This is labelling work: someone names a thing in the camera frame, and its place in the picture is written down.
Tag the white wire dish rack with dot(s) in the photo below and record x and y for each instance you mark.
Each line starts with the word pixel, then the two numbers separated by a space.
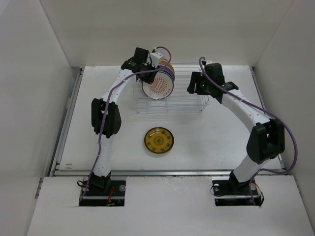
pixel 179 102

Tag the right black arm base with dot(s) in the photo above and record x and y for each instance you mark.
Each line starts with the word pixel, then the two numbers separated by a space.
pixel 227 194

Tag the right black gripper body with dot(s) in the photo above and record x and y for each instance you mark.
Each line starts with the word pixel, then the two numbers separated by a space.
pixel 203 85

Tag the metal table edge rail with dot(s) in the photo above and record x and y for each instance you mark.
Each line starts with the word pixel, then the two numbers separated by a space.
pixel 148 173

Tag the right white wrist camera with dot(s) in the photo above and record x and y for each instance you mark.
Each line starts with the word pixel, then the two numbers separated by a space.
pixel 206 62

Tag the white orange sunburst plate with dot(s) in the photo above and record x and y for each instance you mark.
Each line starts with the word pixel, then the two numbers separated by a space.
pixel 161 87

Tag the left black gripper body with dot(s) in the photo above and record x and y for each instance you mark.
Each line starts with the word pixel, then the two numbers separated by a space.
pixel 147 77

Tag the purple plate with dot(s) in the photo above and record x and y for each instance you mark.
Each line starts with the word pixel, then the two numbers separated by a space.
pixel 168 68

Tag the tan plate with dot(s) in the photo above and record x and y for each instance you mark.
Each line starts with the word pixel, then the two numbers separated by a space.
pixel 167 63

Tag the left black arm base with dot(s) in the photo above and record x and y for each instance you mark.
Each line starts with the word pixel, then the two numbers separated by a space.
pixel 111 196

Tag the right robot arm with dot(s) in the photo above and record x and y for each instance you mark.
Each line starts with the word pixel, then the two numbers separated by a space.
pixel 266 139

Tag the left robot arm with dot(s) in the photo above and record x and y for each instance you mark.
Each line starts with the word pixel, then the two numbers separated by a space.
pixel 106 119

